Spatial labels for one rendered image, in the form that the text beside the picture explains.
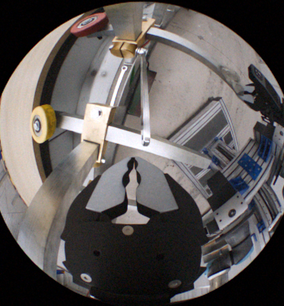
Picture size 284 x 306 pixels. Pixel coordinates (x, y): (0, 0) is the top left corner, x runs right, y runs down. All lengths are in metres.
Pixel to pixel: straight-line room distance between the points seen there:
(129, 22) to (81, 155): 0.22
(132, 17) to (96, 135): 0.22
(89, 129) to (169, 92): 0.97
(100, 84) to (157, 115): 0.74
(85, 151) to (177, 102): 1.02
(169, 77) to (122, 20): 1.00
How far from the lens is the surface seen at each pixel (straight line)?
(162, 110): 1.07
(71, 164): 0.15
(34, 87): 0.28
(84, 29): 0.25
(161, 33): 0.26
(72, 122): 0.24
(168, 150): 0.22
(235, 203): 0.45
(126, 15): 0.16
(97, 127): 0.20
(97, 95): 0.46
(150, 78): 0.35
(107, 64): 0.48
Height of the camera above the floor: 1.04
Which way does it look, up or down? 62 degrees down
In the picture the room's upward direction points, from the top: 175 degrees clockwise
